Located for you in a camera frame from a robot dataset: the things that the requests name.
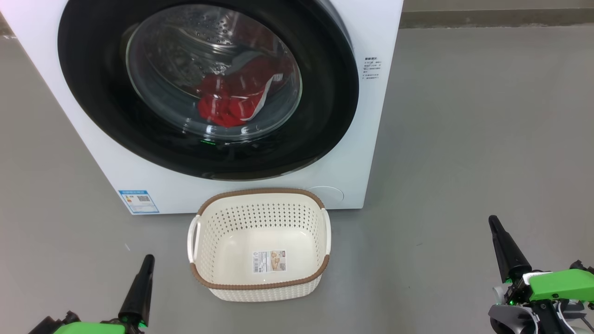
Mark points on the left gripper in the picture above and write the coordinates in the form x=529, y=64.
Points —
x=88, y=328

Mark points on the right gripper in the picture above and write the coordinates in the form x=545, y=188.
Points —
x=561, y=285

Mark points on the black round glass washer door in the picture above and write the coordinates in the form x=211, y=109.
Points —
x=93, y=116

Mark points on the red and white garment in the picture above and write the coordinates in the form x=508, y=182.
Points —
x=222, y=102

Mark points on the cream perforated laundry basket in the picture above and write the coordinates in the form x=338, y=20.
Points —
x=222, y=222

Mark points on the printed product label sticker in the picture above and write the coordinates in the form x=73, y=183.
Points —
x=269, y=261

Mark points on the white washing machine body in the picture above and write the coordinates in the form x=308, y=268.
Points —
x=362, y=162

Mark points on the stainless steel washing machine drum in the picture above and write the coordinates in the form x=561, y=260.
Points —
x=195, y=37

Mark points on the blue energy label sticker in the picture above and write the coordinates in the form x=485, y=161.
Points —
x=138, y=202

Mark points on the round white filter cover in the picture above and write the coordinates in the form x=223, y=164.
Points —
x=332, y=194

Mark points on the right wrist camera housing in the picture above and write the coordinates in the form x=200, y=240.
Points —
x=510, y=320

